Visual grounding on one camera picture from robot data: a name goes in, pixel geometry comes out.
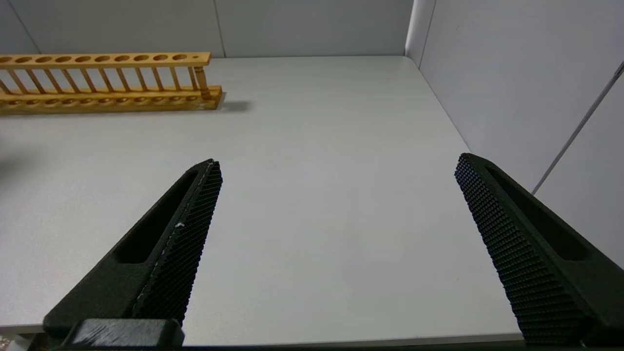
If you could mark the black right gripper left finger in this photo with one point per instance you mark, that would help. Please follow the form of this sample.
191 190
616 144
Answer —
165 263

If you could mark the wooden test tube rack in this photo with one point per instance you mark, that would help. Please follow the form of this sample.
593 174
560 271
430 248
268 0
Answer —
122 101

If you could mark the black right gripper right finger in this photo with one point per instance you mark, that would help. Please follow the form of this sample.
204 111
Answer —
531 258

